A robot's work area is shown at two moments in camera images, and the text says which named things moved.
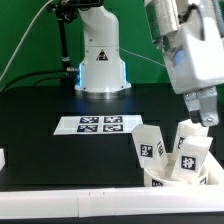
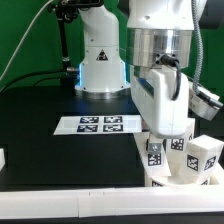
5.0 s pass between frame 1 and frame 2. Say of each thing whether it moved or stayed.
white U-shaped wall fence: stayed
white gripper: moved
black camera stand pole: stayed
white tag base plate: stayed
